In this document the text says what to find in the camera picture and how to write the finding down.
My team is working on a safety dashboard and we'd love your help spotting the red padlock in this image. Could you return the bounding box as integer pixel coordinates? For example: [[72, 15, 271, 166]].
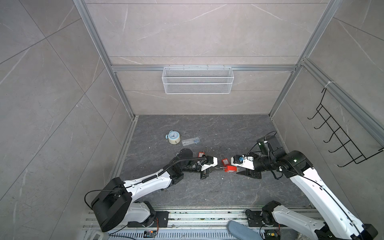
[[198, 146, 208, 158], [220, 154, 231, 167], [224, 165, 238, 173]]

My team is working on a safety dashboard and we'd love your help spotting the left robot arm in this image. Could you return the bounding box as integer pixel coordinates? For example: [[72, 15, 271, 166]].
[[87, 149, 218, 233]]

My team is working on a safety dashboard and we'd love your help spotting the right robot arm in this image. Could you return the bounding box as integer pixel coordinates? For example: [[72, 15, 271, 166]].
[[231, 135, 378, 240]]

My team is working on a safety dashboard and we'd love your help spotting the blue slipper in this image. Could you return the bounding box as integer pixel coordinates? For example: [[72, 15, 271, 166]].
[[227, 221, 263, 240]]

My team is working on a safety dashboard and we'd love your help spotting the aluminium rail front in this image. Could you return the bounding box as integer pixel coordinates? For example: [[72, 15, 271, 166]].
[[80, 206, 328, 232]]

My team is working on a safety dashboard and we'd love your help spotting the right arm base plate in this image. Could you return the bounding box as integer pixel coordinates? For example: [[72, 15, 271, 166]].
[[245, 210, 279, 227]]

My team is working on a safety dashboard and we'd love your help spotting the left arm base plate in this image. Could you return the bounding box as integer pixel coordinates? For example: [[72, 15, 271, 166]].
[[127, 211, 170, 228]]

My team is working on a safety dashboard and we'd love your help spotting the white wire basket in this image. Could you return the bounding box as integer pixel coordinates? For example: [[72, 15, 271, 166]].
[[162, 67, 234, 95]]

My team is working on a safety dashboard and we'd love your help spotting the black wire hook rack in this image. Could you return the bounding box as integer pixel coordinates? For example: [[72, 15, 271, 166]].
[[307, 88, 384, 168]]

